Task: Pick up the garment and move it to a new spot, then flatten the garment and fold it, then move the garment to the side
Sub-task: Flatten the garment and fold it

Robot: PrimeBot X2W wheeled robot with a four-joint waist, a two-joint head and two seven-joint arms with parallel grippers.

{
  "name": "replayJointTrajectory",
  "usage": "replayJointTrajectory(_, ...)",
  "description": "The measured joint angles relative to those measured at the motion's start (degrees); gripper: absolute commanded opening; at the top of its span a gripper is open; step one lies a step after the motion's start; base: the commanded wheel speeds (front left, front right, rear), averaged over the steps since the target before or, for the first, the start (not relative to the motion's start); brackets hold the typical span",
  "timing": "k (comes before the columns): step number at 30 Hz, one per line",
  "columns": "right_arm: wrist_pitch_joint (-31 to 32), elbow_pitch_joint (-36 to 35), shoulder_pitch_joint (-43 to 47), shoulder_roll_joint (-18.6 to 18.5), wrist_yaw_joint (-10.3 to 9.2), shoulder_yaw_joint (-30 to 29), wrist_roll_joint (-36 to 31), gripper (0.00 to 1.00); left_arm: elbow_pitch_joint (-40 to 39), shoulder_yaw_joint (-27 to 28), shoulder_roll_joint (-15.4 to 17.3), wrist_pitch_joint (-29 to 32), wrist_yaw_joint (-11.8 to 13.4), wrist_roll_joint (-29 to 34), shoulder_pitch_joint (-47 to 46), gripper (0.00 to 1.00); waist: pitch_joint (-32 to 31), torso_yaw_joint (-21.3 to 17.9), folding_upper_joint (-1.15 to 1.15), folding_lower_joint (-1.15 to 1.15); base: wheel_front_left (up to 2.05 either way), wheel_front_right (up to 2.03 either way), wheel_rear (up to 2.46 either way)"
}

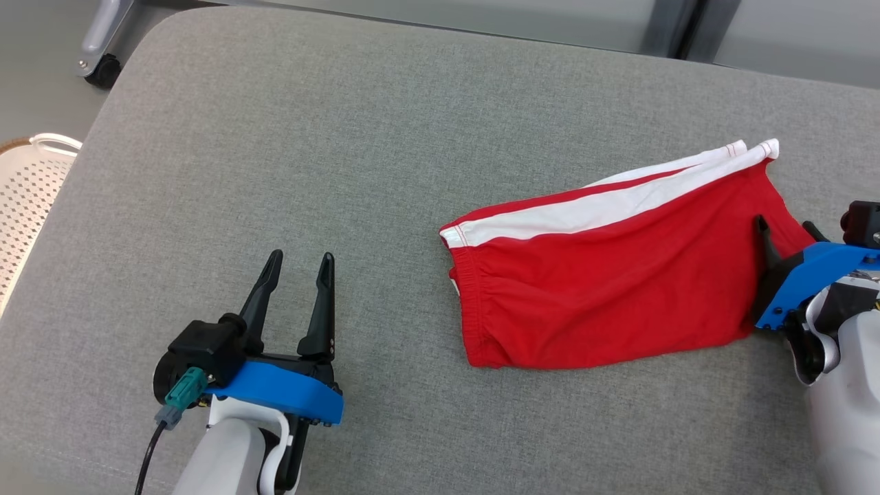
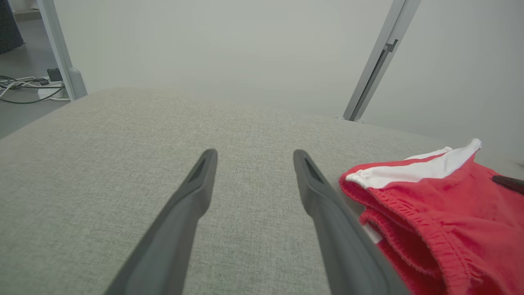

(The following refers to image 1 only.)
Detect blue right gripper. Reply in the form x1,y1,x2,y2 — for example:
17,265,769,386
753,214,880,333

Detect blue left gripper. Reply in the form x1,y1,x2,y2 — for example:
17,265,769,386
203,249,344,428

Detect red shorts with white stripe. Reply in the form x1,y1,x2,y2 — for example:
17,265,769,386
439,138,819,370

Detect white perforated laundry basket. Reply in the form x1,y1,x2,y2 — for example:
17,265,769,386
0,133,83,318

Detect grey partition leg with caster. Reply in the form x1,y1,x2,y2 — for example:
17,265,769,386
76,0,138,90

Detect teal camera cable connector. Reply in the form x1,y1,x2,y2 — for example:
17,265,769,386
155,366,208,431

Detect black left camera cable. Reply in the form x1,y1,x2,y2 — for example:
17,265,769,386
134,419,170,495

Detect grey partition post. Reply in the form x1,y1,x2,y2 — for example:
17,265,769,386
639,0,742,63

